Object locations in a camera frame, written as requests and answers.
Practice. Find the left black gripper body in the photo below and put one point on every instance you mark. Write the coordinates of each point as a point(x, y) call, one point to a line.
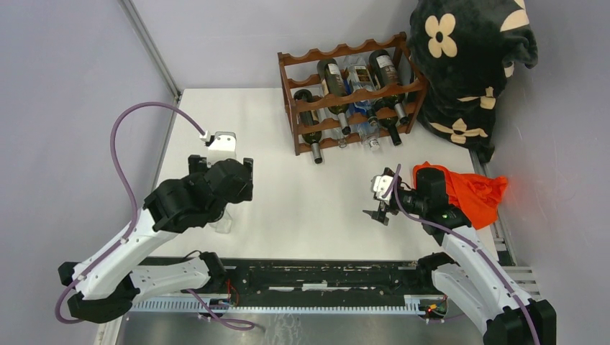
point(198, 167)

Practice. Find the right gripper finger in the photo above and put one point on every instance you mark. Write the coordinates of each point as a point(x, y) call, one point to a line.
point(388, 172)
point(380, 216)

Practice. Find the blue square bottle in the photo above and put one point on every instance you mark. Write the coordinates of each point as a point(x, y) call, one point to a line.
point(368, 130)

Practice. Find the green wine bottle white label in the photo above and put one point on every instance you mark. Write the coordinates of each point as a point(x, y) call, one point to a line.
point(388, 123)

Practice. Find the small clear glass bottle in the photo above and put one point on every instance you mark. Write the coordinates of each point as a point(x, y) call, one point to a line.
point(334, 133)

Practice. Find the green wine bottle front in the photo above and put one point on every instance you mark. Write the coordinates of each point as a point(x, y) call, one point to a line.
point(310, 118)

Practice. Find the clear bottle black cap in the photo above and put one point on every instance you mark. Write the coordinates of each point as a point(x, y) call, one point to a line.
point(359, 77)

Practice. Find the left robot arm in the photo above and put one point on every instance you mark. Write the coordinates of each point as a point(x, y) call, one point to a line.
point(107, 285)

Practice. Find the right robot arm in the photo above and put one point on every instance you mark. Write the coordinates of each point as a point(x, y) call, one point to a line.
point(503, 311)

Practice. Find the brown wooden wine rack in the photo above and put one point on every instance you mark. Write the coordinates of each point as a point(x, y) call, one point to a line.
point(398, 42)

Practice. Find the orange cloth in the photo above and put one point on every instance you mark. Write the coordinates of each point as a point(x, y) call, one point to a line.
point(477, 196)

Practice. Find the black floral blanket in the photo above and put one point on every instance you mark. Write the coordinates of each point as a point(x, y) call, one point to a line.
point(468, 50)

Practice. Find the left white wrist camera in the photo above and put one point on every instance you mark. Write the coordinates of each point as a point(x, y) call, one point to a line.
point(221, 146)

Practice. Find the black mounting rail base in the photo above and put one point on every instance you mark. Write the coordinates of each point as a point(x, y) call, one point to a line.
point(323, 285)

